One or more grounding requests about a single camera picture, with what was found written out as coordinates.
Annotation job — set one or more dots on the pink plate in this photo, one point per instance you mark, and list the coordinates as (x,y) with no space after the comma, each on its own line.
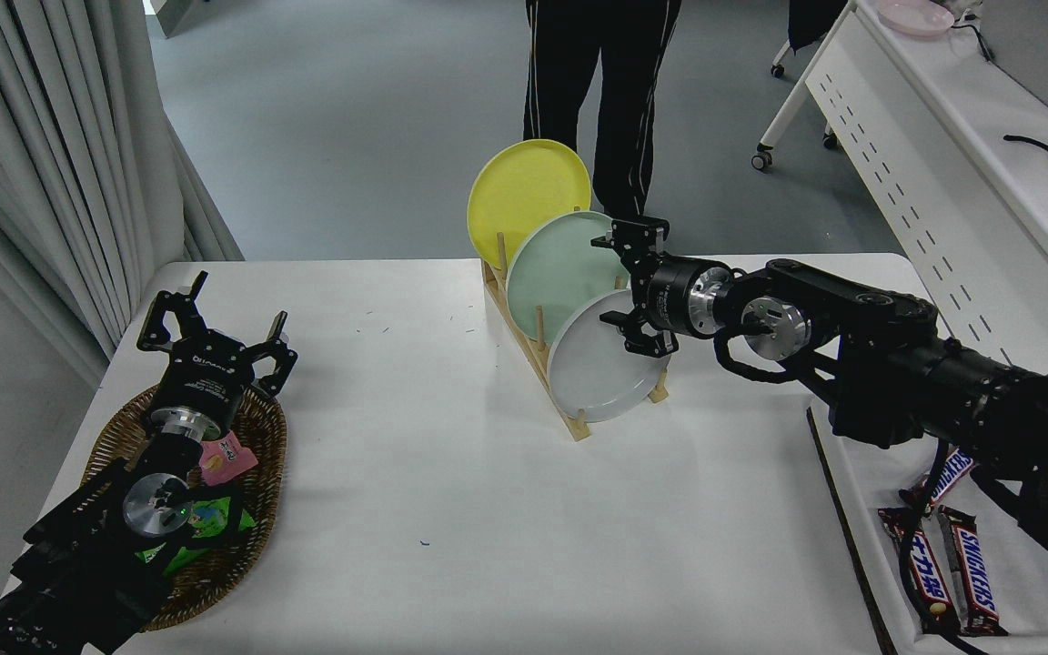
(915,16)

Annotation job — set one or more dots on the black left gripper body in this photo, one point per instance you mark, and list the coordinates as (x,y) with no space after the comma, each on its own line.
(201,377)

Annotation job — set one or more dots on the wooden plate rack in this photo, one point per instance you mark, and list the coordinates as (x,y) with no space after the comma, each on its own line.
(579,429)

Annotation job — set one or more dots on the white curtain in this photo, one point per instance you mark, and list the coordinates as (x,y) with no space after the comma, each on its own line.
(33,136)

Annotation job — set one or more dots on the white desk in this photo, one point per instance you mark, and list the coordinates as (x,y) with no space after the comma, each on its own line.
(942,109)

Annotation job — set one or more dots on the grey laptop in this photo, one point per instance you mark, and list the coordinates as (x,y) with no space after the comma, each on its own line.
(1042,45)

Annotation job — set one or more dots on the pale green plate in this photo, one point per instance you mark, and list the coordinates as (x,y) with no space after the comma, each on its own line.
(560,273)

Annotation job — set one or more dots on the white tray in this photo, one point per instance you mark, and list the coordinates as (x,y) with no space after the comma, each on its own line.
(861,473)

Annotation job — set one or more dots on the green snack packet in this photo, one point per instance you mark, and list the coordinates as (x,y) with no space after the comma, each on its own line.
(210,523)

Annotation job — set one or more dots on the Snickers bar Chinese print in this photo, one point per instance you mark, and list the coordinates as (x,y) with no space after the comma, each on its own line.
(922,569)

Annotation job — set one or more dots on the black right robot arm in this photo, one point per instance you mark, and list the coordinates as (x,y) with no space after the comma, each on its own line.
(897,364)

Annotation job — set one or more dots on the brown wicker basket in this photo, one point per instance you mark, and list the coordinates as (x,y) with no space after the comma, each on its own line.
(265,455)

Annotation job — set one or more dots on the yellow plate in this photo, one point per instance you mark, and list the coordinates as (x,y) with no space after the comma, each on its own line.
(515,196)

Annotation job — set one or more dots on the person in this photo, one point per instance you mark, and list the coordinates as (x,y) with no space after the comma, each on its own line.
(579,91)

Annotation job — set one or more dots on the pink snack packet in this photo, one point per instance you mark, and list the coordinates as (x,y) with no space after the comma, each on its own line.
(224,459)

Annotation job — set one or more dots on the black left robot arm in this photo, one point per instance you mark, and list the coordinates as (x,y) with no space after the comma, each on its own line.
(78,573)

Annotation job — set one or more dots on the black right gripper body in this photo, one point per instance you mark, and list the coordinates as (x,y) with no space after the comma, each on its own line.
(667,296)

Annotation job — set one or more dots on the grey plate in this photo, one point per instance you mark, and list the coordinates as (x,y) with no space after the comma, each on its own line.
(597,373)

